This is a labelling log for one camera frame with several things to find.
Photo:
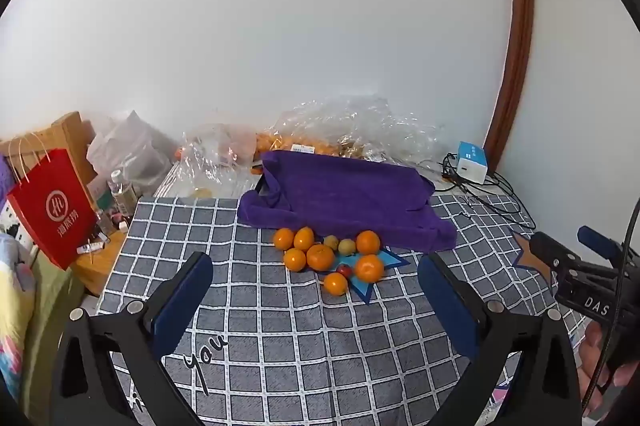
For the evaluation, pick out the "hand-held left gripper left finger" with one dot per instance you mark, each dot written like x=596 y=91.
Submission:
x=182 y=306

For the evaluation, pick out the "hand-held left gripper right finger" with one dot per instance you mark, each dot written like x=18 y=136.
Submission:
x=447 y=306

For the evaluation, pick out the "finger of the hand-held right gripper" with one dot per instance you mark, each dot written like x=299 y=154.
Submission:
x=550 y=248
x=597 y=241

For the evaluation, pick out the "large orange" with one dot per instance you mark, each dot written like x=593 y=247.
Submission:
x=369 y=268
x=368 y=242
x=320 y=257

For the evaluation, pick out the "red hawthorn berry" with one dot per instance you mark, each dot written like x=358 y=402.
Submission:
x=344 y=270

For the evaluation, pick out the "small orange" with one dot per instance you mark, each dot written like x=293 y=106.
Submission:
x=335 y=284
x=295 y=259
x=304 y=239
x=284 y=238

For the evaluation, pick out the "brown kiwi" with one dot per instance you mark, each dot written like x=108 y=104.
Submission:
x=347 y=247
x=330 y=242

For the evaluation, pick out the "purple towel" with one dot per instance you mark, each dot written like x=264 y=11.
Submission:
x=340 y=191

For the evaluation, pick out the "person's right hand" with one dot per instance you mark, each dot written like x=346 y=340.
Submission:
x=592 y=356

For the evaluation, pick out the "wooden nightstand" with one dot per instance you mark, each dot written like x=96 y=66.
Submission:
x=102 y=266

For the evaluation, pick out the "small white tube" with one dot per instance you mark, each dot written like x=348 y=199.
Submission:
x=90 y=247

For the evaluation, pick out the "white and blue box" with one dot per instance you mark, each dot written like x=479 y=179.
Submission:
x=472 y=163

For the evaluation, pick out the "grey checkered bed sheet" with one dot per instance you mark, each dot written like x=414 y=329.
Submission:
x=300 y=346

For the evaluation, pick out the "clear plastic bottle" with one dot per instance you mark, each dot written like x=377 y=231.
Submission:
x=120 y=191

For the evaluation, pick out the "green cloth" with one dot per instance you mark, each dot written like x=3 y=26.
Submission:
x=50 y=306

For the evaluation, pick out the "small clear plastic bag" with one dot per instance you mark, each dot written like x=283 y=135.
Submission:
x=210 y=155

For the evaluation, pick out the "red paper bag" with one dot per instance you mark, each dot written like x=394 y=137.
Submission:
x=52 y=208

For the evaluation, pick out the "grey plastic bag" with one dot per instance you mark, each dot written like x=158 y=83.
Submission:
x=135 y=145

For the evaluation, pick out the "pastel patterned quilt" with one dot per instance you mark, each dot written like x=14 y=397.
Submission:
x=10 y=306

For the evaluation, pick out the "white power strip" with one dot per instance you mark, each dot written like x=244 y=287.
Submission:
x=12 y=226

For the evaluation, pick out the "pile of bagged oranges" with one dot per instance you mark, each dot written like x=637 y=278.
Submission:
x=280 y=141

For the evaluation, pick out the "large clear plastic bag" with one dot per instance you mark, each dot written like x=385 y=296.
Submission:
x=360 y=120

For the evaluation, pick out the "brown wooden door frame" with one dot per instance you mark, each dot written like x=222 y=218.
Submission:
x=520 y=30

